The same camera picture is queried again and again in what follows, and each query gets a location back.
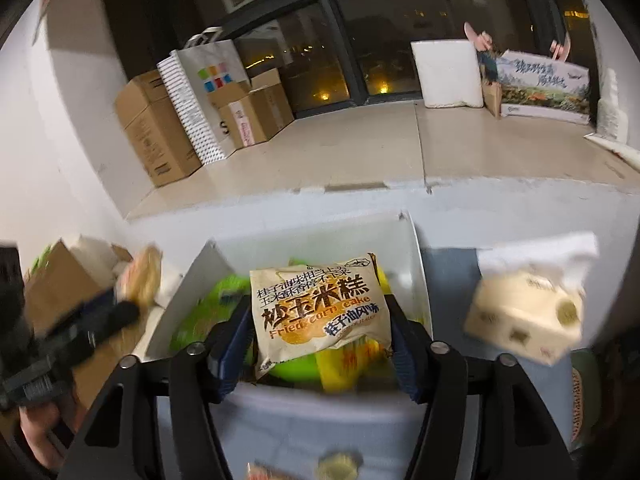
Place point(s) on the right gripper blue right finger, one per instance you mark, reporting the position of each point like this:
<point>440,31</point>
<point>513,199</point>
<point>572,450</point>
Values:
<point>408,354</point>

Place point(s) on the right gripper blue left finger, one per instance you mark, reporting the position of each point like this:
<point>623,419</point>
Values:
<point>232,340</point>

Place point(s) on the yellow snack bag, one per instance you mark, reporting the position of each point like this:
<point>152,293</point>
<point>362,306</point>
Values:
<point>350,326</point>

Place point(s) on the beige fried corn cake bag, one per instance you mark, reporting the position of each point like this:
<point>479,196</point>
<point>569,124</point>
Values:
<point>281,307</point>

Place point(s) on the green snack bag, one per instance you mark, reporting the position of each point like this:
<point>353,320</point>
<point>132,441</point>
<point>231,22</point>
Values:
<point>216,307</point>

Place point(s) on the small beige snack pack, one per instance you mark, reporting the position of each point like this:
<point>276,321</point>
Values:
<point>140,281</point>

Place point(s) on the person's left hand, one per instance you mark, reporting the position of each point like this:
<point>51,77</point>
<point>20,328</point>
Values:
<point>36,425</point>

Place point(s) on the brown cardboard box on sofa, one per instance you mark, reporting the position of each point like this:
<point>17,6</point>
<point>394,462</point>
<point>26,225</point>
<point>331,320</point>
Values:
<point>72,271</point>

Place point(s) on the beige tissue box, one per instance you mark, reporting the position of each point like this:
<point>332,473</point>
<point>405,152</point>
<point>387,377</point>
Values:
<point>530,297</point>

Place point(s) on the tall brown cardboard box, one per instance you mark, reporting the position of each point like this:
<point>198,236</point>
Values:
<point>154,130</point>

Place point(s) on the small open cardboard box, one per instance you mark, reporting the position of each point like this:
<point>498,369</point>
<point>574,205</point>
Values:
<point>253,112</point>

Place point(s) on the white dotted paper bag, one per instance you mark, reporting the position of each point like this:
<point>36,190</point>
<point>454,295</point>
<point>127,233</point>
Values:
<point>204,65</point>

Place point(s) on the white foam box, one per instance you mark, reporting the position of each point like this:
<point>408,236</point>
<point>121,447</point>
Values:
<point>448,73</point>

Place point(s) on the printed landscape carton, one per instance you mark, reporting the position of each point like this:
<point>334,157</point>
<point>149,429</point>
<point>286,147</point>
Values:
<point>535,86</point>

